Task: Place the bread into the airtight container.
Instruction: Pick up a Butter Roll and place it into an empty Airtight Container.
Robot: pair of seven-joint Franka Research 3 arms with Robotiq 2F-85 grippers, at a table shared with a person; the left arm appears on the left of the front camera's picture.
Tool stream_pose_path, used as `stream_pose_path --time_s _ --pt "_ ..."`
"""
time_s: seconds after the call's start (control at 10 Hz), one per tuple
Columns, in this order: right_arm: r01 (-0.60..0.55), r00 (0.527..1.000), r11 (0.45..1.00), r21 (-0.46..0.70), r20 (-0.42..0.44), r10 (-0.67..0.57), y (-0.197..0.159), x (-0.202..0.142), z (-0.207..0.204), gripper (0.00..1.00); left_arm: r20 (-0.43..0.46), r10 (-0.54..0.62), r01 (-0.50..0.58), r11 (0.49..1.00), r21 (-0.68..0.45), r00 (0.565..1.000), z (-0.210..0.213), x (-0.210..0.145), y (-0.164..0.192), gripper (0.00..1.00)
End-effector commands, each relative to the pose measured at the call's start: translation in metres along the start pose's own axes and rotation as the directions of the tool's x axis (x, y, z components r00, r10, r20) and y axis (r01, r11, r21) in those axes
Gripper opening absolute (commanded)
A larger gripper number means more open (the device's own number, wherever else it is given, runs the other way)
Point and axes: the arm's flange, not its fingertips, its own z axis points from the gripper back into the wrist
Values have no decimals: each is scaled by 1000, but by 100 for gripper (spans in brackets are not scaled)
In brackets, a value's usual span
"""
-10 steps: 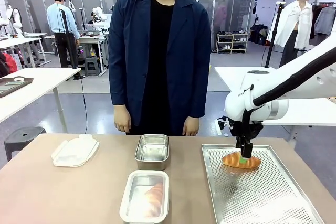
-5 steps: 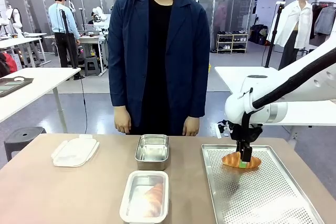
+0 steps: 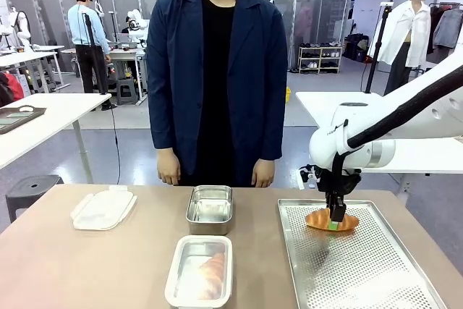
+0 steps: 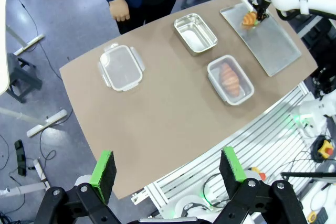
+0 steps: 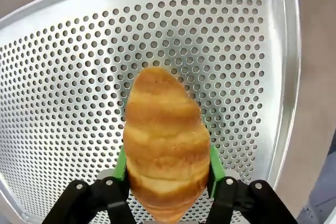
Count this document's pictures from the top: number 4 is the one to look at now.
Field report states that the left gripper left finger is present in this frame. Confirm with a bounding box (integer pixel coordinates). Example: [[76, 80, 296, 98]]
[[33, 150, 122, 224]]

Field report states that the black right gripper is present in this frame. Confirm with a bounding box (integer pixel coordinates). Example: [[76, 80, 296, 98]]
[[251, 0, 271, 27]]

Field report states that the perforated metal baking tray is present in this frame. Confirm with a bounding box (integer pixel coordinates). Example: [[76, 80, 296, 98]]
[[219, 2, 302, 78]]

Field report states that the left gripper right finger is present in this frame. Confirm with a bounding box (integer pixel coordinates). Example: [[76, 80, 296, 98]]
[[214, 146, 308, 224]]

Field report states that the yellow emergency stop button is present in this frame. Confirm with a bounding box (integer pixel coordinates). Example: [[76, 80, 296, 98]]
[[317, 140, 334, 159]]

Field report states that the person's right hand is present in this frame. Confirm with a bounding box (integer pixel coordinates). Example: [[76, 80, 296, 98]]
[[108, 0, 131, 23]]

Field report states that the black floor pedal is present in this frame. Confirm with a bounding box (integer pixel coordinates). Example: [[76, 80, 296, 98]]
[[14, 139, 27, 177]]

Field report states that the black utility cart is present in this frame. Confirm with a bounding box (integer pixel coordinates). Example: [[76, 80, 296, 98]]
[[298, 15, 336, 95]]

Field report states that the aluminium profile base frame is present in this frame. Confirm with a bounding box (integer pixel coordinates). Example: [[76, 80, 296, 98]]
[[130, 81, 316, 210]]

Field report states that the black right arm cable sleeve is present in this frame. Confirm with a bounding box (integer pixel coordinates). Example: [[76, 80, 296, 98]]
[[275, 6, 336, 22]]

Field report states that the translucent plastic clip lid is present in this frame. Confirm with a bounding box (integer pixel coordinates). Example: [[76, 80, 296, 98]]
[[97, 43, 146, 93], [207, 54, 255, 106]]

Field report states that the black stool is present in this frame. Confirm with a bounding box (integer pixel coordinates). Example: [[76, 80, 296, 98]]
[[4, 52, 43, 104]]

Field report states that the black floor cable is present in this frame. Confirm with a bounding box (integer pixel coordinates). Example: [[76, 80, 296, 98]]
[[7, 0, 74, 168]]

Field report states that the orange croissant bread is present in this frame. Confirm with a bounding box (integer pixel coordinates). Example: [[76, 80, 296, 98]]
[[219, 62, 241, 98], [241, 12, 257, 27]]

